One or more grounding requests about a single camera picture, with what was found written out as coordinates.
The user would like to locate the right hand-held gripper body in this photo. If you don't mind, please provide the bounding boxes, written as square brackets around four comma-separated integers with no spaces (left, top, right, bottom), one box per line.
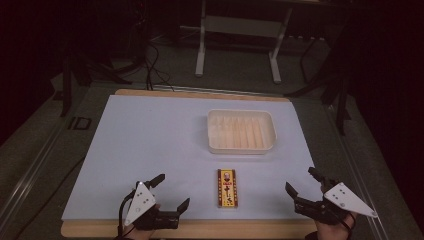
[293,181,379,226]

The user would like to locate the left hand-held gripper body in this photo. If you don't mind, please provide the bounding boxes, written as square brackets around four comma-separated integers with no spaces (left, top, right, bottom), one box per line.
[118,181,181,232]

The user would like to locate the yellow and red box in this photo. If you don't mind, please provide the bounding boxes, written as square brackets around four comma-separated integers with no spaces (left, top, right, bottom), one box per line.
[217,168,239,209]

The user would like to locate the white ribbed plastic tray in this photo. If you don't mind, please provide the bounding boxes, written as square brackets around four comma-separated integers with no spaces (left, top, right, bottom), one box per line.
[206,108,278,156]

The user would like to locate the person's right hand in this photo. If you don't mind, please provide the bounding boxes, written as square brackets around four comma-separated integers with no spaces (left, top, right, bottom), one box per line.
[314,212,358,240]

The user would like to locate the person's left hand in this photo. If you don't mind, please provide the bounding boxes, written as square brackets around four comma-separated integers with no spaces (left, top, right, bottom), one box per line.
[122,203,162,240]

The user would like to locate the pale blue table mat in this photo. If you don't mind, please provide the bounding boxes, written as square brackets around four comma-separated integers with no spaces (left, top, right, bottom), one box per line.
[61,94,324,221]

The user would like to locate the black tripod stand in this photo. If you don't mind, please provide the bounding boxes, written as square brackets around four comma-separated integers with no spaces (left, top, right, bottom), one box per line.
[285,33,355,137]
[59,46,134,118]

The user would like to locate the silver bar behind table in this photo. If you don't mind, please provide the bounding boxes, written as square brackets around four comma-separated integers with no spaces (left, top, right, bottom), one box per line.
[150,83,269,98]

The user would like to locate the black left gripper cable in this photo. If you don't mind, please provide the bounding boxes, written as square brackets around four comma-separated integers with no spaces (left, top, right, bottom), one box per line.
[116,189,138,240]

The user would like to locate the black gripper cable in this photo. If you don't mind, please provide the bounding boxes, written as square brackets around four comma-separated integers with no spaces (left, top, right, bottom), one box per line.
[339,214,355,240]
[116,189,138,240]

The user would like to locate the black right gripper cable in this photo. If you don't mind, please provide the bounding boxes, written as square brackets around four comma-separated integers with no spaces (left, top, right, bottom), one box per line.
[339,214,355,240]

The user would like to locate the aluminium floor rail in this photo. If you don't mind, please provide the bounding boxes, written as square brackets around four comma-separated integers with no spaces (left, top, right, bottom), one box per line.
[323,102,390,240]
[0,114,79,231]

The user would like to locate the thin black floor cable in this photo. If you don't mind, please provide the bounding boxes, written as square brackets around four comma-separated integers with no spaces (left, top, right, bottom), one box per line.
[15,155,87,240]

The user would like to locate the black floor cables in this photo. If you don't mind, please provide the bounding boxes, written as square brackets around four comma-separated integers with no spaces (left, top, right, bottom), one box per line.
[141,41,175,92]

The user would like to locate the white metal frame stand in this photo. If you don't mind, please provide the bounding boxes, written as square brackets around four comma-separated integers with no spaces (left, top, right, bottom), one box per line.
[194,0,295,85]

